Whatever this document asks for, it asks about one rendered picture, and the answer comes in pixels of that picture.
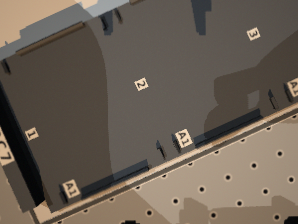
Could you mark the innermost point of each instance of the grey perforated base plate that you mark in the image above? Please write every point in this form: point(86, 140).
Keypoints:
point(253, 181)

